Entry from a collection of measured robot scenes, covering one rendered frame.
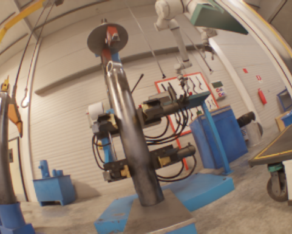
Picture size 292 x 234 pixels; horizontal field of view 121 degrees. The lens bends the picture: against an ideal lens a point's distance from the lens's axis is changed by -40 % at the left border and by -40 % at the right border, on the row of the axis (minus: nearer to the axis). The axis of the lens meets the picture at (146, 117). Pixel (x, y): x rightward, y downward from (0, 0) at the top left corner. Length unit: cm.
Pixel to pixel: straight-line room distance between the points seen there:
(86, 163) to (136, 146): 250
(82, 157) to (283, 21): 377
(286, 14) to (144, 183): 133
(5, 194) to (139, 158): 129
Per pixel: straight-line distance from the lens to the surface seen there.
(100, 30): 187
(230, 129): 253
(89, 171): 349
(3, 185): 150
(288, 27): 69
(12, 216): 150
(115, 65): 155
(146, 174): 113
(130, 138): 114
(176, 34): 172
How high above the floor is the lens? 53
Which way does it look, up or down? 17 degrees up
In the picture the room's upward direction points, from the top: 18 degrees counter-clockwise
